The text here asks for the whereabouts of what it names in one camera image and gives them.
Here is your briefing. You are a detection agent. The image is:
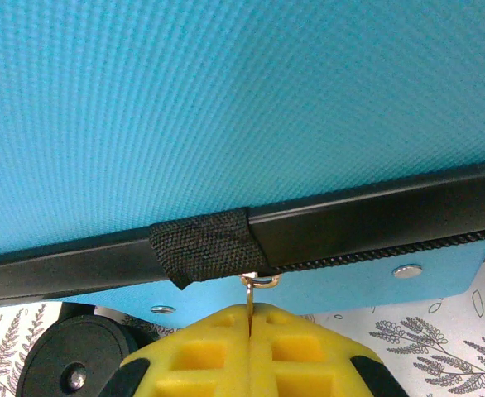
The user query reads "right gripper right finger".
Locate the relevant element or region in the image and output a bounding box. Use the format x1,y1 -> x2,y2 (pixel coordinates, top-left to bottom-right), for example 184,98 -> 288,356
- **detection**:
249,303 -> 410,397

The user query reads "silver zipper pull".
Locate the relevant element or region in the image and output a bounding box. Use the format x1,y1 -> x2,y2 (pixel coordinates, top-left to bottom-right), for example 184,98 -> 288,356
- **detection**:
238,271 -> 284,332

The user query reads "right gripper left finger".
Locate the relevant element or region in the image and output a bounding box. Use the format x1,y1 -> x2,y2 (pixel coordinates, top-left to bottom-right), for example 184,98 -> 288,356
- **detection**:
103,304 -> 252,397

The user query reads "blue hard-shell suitcase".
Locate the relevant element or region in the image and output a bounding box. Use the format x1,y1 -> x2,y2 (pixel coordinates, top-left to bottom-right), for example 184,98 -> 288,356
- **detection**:
0,0 -> 485,397

